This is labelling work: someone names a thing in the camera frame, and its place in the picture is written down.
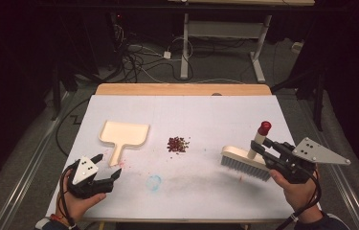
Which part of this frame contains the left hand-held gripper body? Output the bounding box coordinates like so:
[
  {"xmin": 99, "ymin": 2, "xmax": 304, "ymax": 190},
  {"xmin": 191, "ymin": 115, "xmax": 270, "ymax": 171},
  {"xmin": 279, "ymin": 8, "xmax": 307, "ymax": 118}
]
[{"xmin": 67, "ymin": 156, "xmax": 115, "ymax": 199}]

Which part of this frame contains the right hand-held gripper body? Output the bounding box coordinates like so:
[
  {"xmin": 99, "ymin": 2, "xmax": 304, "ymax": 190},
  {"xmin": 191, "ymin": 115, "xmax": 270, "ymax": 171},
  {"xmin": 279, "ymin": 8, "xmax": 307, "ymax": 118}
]
[{"xmin": 264, "ymin": 137, "xmax": 351, "ymax": 185}]

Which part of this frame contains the cream brush with red cap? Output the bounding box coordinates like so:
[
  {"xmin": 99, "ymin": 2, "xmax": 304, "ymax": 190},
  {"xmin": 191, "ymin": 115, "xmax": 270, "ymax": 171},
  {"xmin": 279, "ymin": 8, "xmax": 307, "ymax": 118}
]
[{"xmin": 220, "ymin": 120, "xmax": 273, "ymax": 182}]

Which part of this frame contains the cream dustpan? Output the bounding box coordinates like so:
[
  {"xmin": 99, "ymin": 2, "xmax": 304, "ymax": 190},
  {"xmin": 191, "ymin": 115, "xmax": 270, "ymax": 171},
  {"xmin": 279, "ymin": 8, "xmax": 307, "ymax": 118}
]
[{"xmin": 99, "ymin": 120, "xmax": 151, "ymax": 168}]

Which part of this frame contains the pile of red beans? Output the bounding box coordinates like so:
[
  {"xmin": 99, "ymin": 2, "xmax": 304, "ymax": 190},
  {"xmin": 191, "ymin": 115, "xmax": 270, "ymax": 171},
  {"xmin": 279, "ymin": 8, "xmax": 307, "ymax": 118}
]
[{"xmin": 167, "ymin": 136, "xmax": 191, "ymax": 154}]

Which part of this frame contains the person's left hand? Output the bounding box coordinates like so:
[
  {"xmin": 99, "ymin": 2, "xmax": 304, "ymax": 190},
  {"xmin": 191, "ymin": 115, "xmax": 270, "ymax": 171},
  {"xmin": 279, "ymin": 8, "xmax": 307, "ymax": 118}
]
[{"xmin": 56, "ymin": 169, "xmax": 107, "ymax": 221}]

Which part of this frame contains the person's right hand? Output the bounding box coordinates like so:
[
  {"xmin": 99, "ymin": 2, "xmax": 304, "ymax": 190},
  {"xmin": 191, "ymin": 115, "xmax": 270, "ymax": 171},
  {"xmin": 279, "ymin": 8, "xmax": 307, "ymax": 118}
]
[{"xmin": 269, "ymin": 169, "xmax": 321, "ymax": 215}]

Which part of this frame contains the black metal stand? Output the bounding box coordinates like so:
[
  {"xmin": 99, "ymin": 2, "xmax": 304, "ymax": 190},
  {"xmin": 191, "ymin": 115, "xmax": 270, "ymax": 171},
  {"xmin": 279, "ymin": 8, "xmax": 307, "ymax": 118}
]
[
  {"xmin": 271, "ymin": 63, "xmax": 325, "ymax": 132},
  {"xmin": 50, "ymin": 60, "xmax": 79, "ymax": 122}
]

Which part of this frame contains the wooden table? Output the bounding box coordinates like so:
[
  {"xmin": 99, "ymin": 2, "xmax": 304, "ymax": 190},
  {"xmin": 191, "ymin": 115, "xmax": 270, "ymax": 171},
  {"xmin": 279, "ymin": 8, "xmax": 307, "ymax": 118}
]
[{"xmin": 44, "ymin": 82, "xmax": 297, "ymax": 224}]

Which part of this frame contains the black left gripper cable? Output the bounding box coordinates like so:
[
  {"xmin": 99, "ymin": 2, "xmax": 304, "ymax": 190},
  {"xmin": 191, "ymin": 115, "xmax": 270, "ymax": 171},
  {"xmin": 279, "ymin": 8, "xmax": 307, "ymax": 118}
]
[{"xmin": 58, "ymin": 161, "xmax": 79, "ymax": 226}]

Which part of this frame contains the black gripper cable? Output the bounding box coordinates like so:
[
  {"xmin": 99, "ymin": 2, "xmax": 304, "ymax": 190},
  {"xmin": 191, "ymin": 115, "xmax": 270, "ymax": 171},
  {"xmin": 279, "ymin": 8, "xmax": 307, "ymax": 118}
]
[
  {"xmin": 58, "ymin": 161, "xmax": 79, "ymax": 226},
  {"xmin": 276, "ymin": 169, "xmax": 323, "ymax": 230}
]

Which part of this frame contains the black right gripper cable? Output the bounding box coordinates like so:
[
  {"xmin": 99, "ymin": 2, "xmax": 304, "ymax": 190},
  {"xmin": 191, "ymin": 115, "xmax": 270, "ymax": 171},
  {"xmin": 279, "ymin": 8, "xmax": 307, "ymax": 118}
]
[{"xmin": 276, "ymin": 169, "xmax": 323, "ymax": 230}]

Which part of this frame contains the red bracelet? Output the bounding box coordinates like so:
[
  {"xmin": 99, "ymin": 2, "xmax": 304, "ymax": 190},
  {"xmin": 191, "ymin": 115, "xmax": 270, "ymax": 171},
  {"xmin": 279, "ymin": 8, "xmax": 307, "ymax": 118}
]
[{"xmin": 50, "ymin": 213, "xmax": 73, "ymax": 227}]

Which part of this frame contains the tangle of floor cables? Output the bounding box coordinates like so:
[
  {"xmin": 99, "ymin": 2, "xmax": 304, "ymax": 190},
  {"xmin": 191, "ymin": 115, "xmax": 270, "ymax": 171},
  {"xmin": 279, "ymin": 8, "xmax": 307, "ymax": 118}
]
[{"xmin": 109, "ymin": 12, "xmax": 197, "ymax": 84}]

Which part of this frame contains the white desk frame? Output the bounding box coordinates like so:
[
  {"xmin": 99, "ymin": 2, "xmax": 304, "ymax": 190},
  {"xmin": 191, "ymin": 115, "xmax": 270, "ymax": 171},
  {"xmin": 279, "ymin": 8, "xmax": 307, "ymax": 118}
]
[{"xmin": 167, "ymin": 0, "xmax": 316, "ymax": 84}]

